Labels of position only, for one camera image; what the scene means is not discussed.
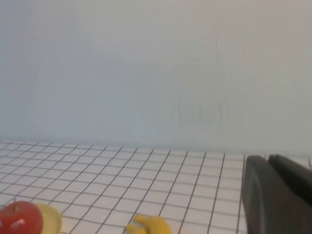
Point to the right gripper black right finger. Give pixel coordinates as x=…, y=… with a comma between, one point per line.
x=297, y=178

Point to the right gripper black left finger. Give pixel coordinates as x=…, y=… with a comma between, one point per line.
x=268, y=209

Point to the yellow banana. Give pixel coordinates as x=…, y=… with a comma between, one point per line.
x=158, y=225
x=132, y=230

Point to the red apple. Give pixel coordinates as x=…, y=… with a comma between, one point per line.
x=19, y=219

